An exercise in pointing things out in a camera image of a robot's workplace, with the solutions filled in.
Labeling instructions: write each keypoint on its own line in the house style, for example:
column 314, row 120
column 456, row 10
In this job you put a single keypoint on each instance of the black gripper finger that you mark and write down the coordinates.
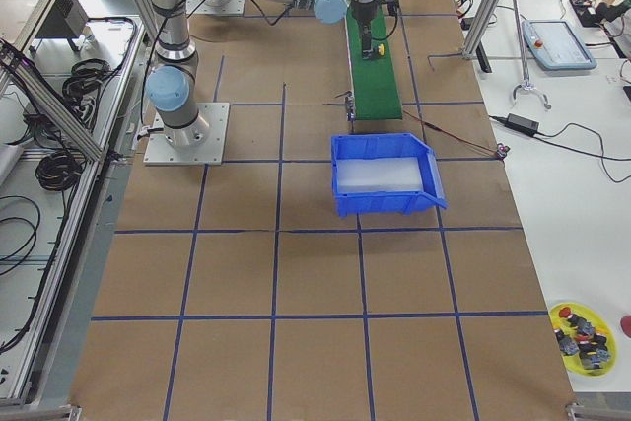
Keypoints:
column 366, row 44

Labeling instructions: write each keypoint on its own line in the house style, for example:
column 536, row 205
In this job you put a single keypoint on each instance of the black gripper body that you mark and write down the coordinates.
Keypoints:
column 364, row 13

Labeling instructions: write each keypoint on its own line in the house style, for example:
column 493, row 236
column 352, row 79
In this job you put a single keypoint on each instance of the yellow plate of buttons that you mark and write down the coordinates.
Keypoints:
column 584, row 340

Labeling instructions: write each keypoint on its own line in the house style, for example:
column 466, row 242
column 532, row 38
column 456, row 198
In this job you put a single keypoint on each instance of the green conveyor belt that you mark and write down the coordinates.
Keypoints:
column 374, row 93

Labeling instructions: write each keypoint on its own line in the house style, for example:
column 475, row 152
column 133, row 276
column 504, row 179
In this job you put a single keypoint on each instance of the right blue plastic bin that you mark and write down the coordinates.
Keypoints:
column 388, row 145

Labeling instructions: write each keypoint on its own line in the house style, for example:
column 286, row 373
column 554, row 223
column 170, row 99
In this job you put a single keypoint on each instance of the white foam pad right bin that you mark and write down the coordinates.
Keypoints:
column 378, row 175

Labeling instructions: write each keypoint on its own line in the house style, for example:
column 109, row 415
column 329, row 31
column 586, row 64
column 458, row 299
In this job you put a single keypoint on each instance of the black power adapter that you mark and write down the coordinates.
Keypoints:
column 522, row 124

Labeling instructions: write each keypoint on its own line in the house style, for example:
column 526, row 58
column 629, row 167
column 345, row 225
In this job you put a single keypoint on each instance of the teach pendant tablet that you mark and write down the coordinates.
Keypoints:
column 556, row 47

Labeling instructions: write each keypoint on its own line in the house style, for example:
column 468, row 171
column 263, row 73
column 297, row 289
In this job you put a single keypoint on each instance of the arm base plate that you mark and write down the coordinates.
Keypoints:
column 201, row 143

